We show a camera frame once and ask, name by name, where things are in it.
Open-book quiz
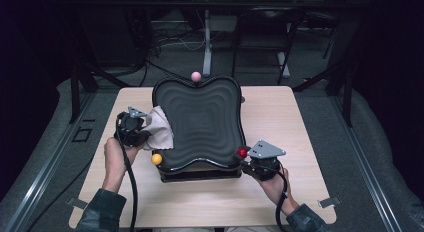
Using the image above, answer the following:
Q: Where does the right hand-held gripper cable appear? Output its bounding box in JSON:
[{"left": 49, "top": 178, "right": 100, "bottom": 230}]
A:
[{"left": 274, "top": 161, "right": 289, "bottom": 232}]

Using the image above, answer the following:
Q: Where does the grey cleaning cloth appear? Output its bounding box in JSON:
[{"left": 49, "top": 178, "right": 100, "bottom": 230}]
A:
[{"left": 142, "top": 105, "right": 175, "bottom": 151}]

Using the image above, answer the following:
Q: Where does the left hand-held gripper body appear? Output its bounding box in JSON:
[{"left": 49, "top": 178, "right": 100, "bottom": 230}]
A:
[{"left": 114, "top": 106, "right": 152, "bottom": 148}]

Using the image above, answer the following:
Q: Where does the black chair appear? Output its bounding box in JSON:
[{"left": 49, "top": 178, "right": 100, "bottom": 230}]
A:
[{"left": 231, "top": 6, "right": 306, "bottom": 86}]

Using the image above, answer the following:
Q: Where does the white table leg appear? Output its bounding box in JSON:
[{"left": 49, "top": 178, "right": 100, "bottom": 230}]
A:
[
  {"left": 277, "top": 51, "right": 291, "bottom": 79},
  {"left": 202, "top": 9, "right": 214, "bottom": 77}
]

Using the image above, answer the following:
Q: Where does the tangle of floor cables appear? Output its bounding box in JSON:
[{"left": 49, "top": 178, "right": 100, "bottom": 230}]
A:
[{"left": 146, "top": 21, "right": 206, "bottom": 58}]

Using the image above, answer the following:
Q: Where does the person's right hand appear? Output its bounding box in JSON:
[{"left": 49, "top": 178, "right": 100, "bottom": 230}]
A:
[{"left": 257, "top": 168, "right": 299, "bottom": 216}]

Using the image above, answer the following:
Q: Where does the person's left hand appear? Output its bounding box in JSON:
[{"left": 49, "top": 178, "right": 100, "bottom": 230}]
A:
[{"left": 103, "top": 136, "right": 141, "bottom": 190}]

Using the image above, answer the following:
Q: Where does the black metal stand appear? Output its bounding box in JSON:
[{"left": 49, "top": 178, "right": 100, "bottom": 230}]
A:
[
  {"left": 292, "top": 56, "right": 359, "bottom": 128},
  {"left": 68, "top": 58, "right": 134, "bottom": 125}
]

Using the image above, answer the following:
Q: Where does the black wavy tray stand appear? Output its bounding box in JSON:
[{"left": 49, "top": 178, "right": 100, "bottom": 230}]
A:
[{"left": 152, "top": 75, "right": 248, "bottom": 184}]

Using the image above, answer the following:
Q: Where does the left hand-held gripper cable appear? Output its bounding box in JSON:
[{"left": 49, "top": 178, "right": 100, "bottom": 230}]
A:
[{"left": 114, "top": 116, "right": 139, "bottom": 232}]

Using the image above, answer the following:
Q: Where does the hand-held gripper cable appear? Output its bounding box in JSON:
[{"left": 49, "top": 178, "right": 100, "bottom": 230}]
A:
[
  {"left": 114, "top": 116, "right": 139, "bottom": 232},
  {"left": 274, "top": 161, "right": 289, "bottom": 232}
]

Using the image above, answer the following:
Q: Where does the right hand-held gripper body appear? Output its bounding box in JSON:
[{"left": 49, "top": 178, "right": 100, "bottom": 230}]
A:
[{"left": 244, "top": 139, "right": 287, "bottom": 182}]

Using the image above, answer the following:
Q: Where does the metal floor rail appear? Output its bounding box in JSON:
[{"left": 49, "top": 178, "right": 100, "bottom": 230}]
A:
[
  {"left": 3, "top": 91, "right": 98, "bottom": 232},
  {"left": 328, "top": 88, "right": 404, "bottom": 232}
]

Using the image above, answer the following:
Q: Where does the black floor cable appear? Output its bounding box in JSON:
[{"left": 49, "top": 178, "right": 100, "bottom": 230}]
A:
[{"left": 29, "top": 158, "right": 96, "bottom": 226}]

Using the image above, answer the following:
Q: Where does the grey tape strip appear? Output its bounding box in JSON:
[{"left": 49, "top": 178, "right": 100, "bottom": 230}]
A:
[
  {"left": 317, "top": 196, "right": 343, "bottom": 209},
  {"left": 66, "top": 197, "right": 89, "bottom": 210}
]

